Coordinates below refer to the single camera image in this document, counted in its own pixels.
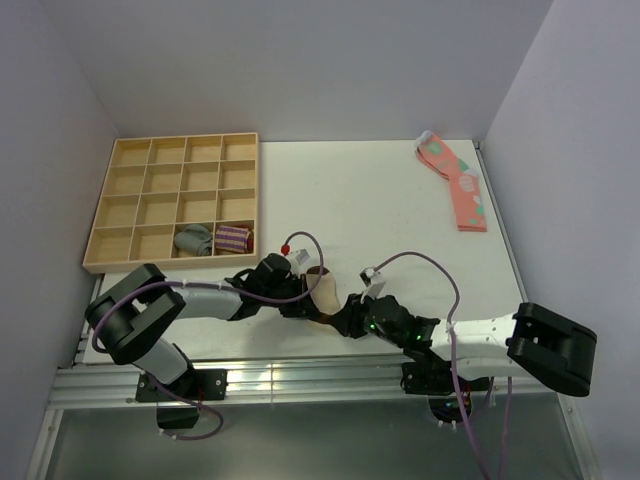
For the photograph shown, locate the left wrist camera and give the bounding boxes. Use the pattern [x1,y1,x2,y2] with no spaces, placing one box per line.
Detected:
[281,244,311,276]

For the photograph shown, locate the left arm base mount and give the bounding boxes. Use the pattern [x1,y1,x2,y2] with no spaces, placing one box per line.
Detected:
[134,368,228,441]

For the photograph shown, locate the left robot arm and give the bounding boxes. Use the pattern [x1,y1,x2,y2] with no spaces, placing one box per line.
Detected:
[85,253,322,399]

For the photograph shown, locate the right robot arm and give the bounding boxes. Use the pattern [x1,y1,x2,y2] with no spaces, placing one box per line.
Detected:
[329,295,597,397]

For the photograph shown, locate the grey rolled sock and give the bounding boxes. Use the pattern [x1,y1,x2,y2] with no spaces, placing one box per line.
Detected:
[173,224,213,257]

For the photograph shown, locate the aluminium front rail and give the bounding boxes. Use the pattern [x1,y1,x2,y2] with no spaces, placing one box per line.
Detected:
[47,349,574,409]

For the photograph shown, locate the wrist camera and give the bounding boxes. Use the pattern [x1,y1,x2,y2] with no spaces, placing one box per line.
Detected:
[281,244,311,276]
[359,267,386,303]

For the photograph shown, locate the wooden compartment tray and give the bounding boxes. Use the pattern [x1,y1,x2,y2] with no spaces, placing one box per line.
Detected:
[83,132,260,274]

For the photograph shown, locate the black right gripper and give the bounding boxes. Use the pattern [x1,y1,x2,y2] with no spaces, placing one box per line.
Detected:
[327,290,405,348]

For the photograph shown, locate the purple striped rolled sock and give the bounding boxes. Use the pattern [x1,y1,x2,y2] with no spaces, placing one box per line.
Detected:
[213,225,254,254]

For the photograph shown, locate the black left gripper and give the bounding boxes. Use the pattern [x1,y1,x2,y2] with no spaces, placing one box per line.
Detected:
[261,274,320,319]

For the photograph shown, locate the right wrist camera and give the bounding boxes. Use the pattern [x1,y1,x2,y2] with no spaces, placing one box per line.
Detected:
[359,267,386,303]

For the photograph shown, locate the cream and brown sock pair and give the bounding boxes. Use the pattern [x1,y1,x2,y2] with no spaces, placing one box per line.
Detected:
[305,266,341,324]

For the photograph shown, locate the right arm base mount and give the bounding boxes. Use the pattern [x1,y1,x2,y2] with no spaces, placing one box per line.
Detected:
[400,362,493,426]

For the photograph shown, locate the pink patterned sock pair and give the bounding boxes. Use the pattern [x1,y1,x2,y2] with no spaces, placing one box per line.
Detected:
[415,130,487,232]

